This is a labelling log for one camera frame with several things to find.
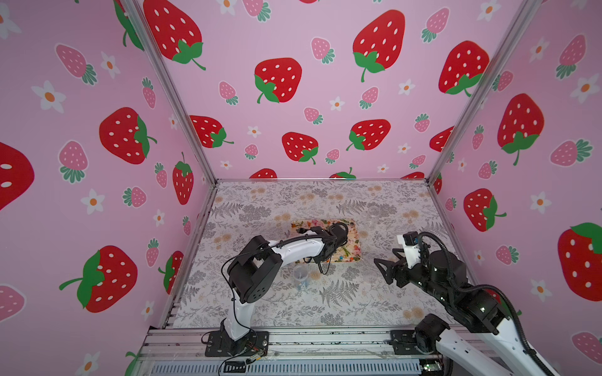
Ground clear jar blue candies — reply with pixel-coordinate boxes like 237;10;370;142
292;265;310;289

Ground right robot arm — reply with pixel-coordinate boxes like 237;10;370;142
374;232;557;375

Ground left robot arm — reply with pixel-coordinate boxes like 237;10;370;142
221;222;349;342

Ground candies on tray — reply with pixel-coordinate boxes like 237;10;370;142
300;222;361;262

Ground floral rectangular tray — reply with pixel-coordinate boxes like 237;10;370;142
289;219;363;264

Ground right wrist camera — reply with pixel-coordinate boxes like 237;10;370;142
397;231;421;269

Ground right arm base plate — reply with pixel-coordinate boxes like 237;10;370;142
390;330;438;356

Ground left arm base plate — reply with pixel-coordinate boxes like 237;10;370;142
205;330;270;357

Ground aluminium front rail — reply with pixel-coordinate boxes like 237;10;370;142
135;326;530;376

